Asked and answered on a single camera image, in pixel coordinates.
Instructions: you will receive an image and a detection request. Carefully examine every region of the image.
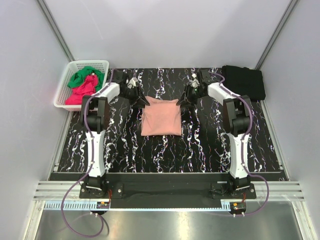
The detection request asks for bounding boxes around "black folded t-shirt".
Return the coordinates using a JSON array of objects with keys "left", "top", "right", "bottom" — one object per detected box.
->
[{"left": 221, "top": 65, "right": 266, "bottom": 102}]

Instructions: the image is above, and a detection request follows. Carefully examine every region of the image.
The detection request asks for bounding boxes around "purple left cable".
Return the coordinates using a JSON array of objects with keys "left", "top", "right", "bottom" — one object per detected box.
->
[{"left": 60, "top": 68, "right": 116, "bottom": 237}]

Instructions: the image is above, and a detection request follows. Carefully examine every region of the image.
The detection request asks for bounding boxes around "small electronics module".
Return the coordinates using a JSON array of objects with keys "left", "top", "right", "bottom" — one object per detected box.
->
[
  {"left": 96, "top": 201, "right": 111, "bottom": 209},
  {"left": 230, "top": 201, "right": 247, "bottom": 216}
]

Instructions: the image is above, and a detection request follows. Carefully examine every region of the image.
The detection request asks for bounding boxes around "green crumpled t-shirt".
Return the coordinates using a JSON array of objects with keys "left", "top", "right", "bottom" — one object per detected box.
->
[{"left": 67, "top": 66, "right": 105, "bottom": 91}]

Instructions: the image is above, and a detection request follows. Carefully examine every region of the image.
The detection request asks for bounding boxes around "white plastic basket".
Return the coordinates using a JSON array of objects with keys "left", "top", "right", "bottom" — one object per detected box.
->
[{"left": 53, "top": 59, "right": 109, "bottom": 112}]

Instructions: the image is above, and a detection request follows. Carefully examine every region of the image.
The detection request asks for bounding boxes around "pink printed t-shirt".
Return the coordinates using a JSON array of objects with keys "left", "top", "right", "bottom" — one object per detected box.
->
[{"left": 141, "top": 96, "right": 182, "bottom": 137}]

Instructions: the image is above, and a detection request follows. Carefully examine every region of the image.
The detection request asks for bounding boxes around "left small electronics module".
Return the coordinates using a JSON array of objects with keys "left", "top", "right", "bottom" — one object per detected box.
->
[{"left": 96, "top": 201, "right": 111, "bottom": 209}]

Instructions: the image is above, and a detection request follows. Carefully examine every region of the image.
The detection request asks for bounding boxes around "red crumpled t-shirt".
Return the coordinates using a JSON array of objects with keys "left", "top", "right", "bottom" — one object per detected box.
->
[{"left": 65, "top": 74, "right": 99, "bottom": 105}]

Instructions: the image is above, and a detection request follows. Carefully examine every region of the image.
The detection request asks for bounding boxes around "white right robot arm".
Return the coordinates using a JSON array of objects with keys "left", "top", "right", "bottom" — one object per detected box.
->
[{"left": 176, "top": 69, "right": 253, "bottom": 199}]

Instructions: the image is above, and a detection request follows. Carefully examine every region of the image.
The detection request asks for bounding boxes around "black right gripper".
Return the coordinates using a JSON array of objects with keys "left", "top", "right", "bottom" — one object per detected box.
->
[{"left": 176, "top": 84, "right": 205, "bottom": 109}]

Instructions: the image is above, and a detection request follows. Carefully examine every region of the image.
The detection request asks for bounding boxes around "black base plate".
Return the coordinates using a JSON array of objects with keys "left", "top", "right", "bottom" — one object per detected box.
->
[{"left": 79, "top": 181, "right": 257, "bottom": 209}]

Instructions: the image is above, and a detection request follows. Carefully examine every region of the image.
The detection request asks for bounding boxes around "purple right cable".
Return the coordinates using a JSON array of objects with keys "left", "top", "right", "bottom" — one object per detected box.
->
[{"left": 211, "top": 72, "right": 270, "bottom": 218}]

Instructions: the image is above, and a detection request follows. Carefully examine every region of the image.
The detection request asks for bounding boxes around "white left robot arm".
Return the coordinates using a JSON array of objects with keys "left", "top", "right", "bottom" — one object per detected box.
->
[{"left": 80, "top": 71, "right": 150, "bottom": 198}]

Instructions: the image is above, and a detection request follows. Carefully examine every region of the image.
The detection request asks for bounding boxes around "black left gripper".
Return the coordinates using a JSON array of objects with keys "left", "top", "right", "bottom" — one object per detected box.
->
[{"left": 118, "top": 85, "right": 150, "bottom": 109}]

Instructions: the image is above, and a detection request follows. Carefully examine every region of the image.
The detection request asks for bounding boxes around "purple cable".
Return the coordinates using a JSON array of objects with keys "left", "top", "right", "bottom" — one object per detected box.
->
[
  {"left": 60, "top": 68, "right": 116, "bottom": 237},
  {"left": 211, "top": 72, "right": 270, "bottom": 218}
]

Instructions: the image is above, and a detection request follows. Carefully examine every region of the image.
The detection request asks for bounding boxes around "right small electronics module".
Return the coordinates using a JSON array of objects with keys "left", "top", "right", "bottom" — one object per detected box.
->
[{"left": 230, "top": 201, "right": 247, "bottom": 216}]

